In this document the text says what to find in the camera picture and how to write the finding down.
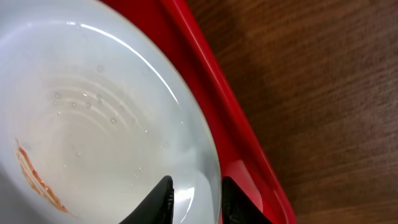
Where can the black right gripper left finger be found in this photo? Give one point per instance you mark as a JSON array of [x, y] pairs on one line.
[[157, 207]]

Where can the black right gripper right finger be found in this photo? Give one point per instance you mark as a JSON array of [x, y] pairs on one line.
[[237, 208]]

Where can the light blue plate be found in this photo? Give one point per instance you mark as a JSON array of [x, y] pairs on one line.
[[93, 116]]

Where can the red serving tray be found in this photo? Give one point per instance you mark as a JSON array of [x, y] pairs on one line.
[[173, 28]]

